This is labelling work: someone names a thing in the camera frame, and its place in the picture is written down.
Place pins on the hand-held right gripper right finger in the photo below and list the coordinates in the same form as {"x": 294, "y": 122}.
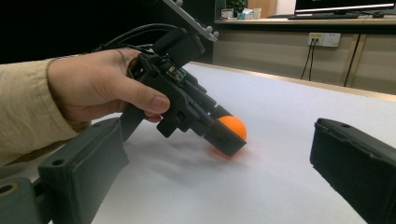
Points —
{"x": 358, "y": 168}

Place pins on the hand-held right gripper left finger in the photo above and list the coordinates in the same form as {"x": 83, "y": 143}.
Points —
{"x": 81, "y": 168}

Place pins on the orange table tennis ball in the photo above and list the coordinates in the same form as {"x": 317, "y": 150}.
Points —
{"x": 235, "y": 127}

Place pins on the white table mat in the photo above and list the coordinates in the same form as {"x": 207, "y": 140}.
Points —
{"x": 280, "y": 124}

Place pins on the light wooden desk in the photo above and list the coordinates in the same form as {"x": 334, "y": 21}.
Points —
{"x": 264, "y": 53}

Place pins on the small white box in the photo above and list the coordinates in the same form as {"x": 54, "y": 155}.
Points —
{"x": 227, "y": 14}

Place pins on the tissue box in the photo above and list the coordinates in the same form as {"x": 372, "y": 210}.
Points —
{"x": 245, "y": 14}

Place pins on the green plant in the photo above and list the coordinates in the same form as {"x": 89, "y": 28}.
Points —
{"x": 236, "y": 4}

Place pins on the white cup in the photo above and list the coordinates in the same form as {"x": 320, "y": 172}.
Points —
{"x": 257, "y": 13}

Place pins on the black curtain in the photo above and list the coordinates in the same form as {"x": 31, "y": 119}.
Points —
{"x": 62, "y": 25}

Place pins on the black keyboard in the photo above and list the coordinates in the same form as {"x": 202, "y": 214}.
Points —
{"x": 323, "y": 16}

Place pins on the black computer mouse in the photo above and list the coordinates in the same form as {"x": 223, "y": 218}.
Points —
{"x": 378, "y": 15}

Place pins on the black monitor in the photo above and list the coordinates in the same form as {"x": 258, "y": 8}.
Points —
{"x": 342, "y": 4}

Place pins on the white wall socket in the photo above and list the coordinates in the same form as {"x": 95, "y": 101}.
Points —
{"x": 323, "y": 39}

